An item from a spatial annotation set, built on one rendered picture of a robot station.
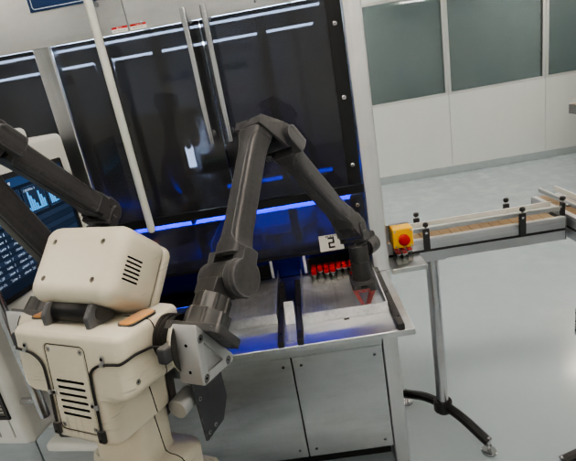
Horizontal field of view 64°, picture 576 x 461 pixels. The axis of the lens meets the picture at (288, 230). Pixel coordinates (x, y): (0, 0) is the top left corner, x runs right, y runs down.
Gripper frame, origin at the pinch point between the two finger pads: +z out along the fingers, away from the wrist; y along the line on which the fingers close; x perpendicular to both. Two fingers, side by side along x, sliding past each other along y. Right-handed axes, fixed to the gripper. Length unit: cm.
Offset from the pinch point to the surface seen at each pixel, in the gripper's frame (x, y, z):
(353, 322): 4.8, -3.7, 2.8
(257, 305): 34.6, 16.8, 0.7
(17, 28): 91, 20, -98
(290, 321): 23.5, 1.1, 1.5
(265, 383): 40, 32, 40
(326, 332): 13.0, -6.9, 3.1
